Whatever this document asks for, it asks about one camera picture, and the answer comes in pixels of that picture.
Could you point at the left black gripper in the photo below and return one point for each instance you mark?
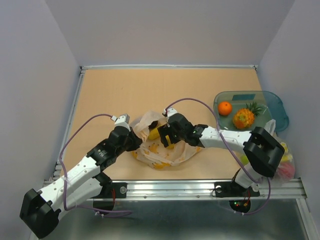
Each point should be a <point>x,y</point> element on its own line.
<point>136,141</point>

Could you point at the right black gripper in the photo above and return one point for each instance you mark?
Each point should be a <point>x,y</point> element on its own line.
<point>164,131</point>

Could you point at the orange printed plastic bag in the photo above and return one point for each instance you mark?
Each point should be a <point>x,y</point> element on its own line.
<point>152,152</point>

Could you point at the orange mandarin fruit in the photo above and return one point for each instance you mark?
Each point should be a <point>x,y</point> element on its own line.
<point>224,108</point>

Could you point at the small toy pineapple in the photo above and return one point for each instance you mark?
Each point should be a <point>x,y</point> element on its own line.
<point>245,117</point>

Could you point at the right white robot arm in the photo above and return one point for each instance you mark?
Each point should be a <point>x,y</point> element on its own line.
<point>262,150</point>

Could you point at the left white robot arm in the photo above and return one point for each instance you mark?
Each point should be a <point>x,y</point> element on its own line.
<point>42,209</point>

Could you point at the yellow banana fruit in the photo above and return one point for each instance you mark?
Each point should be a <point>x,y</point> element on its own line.
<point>154,134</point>

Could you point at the dark red fruit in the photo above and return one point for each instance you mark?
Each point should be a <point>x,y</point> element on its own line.
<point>153,125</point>

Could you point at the bag of green fruit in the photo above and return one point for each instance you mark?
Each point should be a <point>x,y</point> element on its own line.
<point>286,169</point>

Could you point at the teal plastic tray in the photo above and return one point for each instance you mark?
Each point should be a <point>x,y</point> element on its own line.
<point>273,108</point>

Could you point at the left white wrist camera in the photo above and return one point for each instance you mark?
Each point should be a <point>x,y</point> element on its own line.
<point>121,121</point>

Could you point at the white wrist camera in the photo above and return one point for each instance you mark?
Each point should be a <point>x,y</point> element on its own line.
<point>169,112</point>
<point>121,121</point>

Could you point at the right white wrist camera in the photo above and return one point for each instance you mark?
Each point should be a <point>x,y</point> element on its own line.
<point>169,112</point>

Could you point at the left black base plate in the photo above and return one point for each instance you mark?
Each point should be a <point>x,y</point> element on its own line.
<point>117,190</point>

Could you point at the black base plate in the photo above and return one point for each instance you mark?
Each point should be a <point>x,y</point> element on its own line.
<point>226,189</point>
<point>117,190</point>

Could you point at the aluminium left rail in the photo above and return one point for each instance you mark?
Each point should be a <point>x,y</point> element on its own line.
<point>57,167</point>

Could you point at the aluminium rail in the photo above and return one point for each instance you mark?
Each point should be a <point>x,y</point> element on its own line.
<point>182,190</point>
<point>57,167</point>
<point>169,66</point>

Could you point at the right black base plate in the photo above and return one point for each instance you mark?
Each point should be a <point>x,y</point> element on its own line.
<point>226,189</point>

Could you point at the aluminium back rail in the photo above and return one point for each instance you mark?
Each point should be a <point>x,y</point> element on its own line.
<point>169,66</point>

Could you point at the aluminium front rail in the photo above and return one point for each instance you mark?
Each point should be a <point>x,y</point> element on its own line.
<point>182,190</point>

